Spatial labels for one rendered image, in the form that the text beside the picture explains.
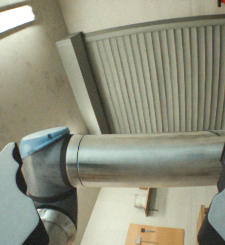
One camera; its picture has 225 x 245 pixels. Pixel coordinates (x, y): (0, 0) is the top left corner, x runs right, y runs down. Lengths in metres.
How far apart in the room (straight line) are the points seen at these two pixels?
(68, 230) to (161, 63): 2.67
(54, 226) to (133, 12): 2.65
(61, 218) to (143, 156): 0.21
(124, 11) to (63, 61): 1.08
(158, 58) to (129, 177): 2.59
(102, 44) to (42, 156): 2.64
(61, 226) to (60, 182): 0.09
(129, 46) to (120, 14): 0.46
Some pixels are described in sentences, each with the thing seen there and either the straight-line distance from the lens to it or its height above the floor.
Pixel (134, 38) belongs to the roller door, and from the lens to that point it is 2.81.
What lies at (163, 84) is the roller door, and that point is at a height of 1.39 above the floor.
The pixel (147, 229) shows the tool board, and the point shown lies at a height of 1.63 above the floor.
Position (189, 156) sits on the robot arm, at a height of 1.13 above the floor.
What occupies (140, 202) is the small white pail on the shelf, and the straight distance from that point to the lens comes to 3.44.
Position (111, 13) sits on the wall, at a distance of 2.86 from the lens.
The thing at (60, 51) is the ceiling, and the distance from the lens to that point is 2.82.
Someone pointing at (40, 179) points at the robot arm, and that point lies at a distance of 0.42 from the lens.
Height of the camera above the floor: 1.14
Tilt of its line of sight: 20 degrees up
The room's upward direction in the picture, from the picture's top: 91 degrees counter-clockwise
